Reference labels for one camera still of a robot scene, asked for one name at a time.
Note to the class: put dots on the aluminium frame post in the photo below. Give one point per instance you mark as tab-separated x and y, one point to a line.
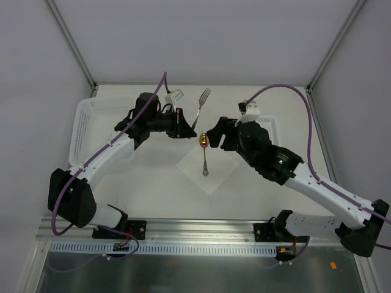
69	40
332	49

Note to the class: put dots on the aluminium mounting rail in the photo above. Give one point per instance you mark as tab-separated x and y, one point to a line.
195	232

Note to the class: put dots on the large white perforated basket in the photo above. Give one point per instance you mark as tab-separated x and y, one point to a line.
94	122

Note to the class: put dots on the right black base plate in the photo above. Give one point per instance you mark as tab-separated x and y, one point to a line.
270	232

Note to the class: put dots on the small white perforated tray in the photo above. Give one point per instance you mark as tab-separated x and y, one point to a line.
270	124

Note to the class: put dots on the white paper napkin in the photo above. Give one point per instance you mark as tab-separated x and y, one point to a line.
220	166

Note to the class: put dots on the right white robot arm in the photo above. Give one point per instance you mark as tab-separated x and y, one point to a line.
354	221

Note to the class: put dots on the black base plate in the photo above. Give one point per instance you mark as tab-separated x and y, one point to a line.
270	232
136	228

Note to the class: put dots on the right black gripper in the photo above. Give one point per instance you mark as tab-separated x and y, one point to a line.
225	134

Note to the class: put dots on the iridescent gold spoon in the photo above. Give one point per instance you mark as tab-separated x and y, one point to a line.
204	143

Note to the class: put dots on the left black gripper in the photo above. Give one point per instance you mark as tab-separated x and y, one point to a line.
178	122

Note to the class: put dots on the right aluminium frame post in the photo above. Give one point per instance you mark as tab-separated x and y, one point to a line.
332	49

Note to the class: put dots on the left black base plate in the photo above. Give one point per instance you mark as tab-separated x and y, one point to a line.
136	228

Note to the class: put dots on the white slotted cable duct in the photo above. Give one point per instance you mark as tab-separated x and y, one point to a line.
112	248

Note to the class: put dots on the left aluminium frame post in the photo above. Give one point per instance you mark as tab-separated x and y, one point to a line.
69	40

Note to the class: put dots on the silver fork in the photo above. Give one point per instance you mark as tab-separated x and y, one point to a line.
202	100

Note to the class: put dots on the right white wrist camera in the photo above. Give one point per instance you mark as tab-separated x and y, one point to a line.
249	112

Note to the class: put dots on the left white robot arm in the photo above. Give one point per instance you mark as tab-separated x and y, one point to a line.
71	191

